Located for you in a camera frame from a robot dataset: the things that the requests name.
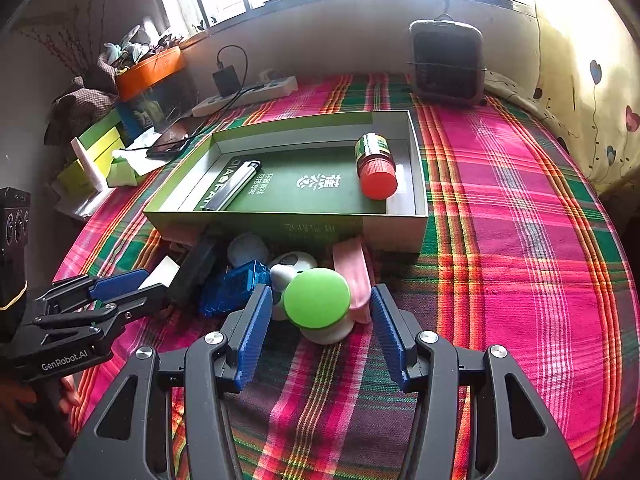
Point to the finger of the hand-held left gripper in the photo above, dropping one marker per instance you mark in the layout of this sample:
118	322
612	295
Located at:
120	282
145	297

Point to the black lighter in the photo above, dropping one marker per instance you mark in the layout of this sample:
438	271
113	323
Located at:
232	185

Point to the orange box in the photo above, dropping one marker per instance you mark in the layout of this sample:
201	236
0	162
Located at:
150	72

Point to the blue usb tester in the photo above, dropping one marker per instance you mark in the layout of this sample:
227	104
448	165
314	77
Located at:
235	285

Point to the white round figure toy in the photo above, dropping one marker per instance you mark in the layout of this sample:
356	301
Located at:
292	260

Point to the white round container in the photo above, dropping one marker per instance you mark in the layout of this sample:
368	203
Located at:
247	250

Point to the dark checkered cloth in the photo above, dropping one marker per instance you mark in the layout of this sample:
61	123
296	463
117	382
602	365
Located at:
80	105

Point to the plaid blanket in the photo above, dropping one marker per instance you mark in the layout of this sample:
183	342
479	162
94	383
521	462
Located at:
500	235

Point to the glass tank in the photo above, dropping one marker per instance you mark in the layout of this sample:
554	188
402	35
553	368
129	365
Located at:
165	95

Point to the green-lidded white container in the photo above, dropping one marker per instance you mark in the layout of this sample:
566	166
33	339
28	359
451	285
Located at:
315	297

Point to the white paper sheet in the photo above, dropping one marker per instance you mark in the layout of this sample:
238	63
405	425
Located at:
142	141

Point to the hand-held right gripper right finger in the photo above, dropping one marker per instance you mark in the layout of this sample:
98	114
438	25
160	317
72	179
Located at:
390	330

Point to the pile of crumpled bags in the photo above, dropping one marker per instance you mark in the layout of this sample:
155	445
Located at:
125	52

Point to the white tube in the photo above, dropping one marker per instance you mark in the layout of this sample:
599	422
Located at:
90	165

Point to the black power adapter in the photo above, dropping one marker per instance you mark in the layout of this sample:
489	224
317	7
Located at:
226	80

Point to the green cardboard box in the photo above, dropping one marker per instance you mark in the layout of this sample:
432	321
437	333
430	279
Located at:
310	180

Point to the yellow printed curtain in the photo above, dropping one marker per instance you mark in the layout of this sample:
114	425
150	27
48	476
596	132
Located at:
575	110

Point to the black rectangular device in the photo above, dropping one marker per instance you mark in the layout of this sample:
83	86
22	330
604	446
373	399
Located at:
195	270

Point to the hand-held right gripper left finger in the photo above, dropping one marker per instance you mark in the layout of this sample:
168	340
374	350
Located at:
252	330

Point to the white power strip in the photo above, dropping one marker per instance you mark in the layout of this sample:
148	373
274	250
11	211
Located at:
270	87

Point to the person's left hand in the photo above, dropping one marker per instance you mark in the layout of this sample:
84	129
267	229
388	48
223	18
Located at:
17	405

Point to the black phone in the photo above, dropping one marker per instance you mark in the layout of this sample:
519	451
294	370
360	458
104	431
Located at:
172	140

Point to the green tissue packet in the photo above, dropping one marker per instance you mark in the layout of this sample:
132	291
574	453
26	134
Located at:
122	172

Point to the red-capped bottle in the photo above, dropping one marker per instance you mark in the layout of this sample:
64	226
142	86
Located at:
377	175

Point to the white charger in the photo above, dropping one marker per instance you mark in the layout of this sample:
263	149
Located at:
162	272

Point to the lime green box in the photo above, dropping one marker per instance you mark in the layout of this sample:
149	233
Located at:
100	135

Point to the small grey heater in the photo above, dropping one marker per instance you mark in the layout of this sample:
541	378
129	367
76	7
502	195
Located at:
445	60

